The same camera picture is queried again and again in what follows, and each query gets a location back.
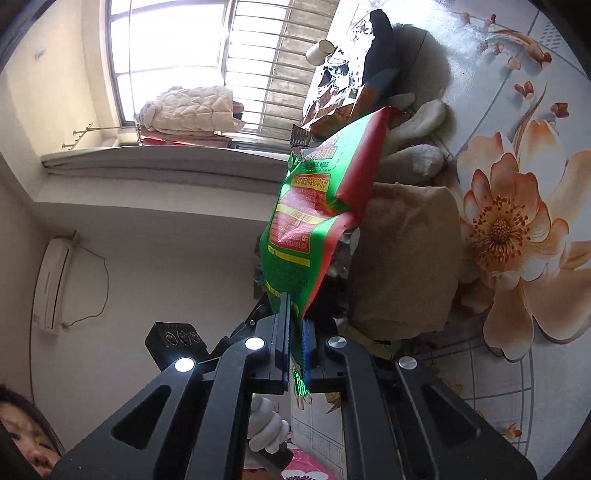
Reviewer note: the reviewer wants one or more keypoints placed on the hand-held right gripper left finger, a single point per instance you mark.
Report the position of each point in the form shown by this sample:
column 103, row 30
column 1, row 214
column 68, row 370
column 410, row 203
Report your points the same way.
column 282, row 341

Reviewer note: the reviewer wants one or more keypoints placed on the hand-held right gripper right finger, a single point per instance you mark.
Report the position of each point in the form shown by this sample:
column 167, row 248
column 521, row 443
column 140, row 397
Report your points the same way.
column 310, row 346

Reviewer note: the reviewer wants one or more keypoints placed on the green red snack bag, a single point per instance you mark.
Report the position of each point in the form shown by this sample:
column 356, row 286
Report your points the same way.
column 304, row 221

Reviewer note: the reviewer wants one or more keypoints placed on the person's left hand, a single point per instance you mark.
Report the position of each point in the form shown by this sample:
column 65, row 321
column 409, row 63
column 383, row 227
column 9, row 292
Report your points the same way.
column 268, row 424

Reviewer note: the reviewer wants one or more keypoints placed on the pink floral cloth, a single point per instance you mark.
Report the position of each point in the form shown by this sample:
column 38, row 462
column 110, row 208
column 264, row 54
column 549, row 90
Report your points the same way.
column 304, row 470

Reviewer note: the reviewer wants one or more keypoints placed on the brown paper bag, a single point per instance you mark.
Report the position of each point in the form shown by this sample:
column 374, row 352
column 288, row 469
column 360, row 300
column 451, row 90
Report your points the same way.
column 406, row 258

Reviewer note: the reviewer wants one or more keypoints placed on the white air conditioner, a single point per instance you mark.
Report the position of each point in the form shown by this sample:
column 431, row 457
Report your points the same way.
column 53, row 286

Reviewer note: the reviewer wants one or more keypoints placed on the person's head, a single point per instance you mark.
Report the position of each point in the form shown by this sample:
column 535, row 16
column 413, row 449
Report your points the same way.
column 27, row 443

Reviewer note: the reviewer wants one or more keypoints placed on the floral tablecloth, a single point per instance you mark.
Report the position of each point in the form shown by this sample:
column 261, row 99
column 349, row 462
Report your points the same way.
column 508, row 369

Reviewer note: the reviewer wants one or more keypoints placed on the beige quilted jacket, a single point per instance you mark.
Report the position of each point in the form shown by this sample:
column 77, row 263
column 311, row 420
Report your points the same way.
column 189, row 108

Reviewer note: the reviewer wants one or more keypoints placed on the metal window railing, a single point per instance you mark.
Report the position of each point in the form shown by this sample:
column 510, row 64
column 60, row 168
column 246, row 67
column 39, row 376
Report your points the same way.
column 272, row 92

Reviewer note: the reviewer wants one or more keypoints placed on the orange foil snack bag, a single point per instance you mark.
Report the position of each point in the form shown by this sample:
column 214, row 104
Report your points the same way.
column 332, row 83

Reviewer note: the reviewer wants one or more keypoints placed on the white paper cup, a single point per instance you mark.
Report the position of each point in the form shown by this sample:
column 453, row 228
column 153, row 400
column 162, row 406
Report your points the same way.
column 318, row 51

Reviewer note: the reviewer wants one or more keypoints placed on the metal clothes rail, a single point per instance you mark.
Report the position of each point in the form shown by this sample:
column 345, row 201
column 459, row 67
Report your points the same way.
column 106, row 128

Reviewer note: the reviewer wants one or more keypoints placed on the window frame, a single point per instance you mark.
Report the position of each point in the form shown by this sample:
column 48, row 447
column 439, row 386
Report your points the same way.
column 112, row 74

